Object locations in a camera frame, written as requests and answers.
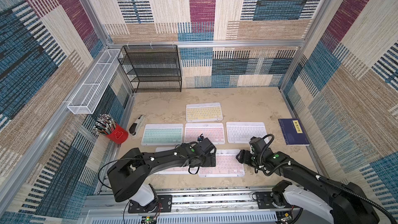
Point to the dark blue notebook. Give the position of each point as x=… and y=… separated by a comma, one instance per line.
x=293, y=132

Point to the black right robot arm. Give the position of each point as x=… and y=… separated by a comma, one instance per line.
x=331, y=200

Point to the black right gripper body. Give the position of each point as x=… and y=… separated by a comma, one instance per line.
x=242, y=156

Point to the black wire shelf rack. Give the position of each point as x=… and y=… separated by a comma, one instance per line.
x=152, y=68

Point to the white wire mesh basket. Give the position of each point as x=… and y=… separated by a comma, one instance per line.
x=89, y=94

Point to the black white stapler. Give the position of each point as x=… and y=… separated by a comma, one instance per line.
x=136, y=126

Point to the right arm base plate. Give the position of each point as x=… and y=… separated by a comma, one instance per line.
x=265, y=200

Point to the green key keyboard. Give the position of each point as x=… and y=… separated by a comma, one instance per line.
x=162, y=134

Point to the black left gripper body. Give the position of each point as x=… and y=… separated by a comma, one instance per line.
x=208, y=162

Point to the white key keyboard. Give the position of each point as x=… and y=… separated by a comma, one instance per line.
x=242, y=132

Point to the red pen holder cup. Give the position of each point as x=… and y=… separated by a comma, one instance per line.
x=119, y=135

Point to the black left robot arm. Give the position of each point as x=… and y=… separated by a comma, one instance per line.
x=127, y=175

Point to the yellow key keyboard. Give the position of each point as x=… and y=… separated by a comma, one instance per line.
x=204, y=112

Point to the bundle of pens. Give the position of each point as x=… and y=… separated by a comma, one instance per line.
x=104, y=125

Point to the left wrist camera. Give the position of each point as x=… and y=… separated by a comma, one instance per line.
x=200, y=138

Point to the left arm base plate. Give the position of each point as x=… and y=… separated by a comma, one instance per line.
x=162, y=204

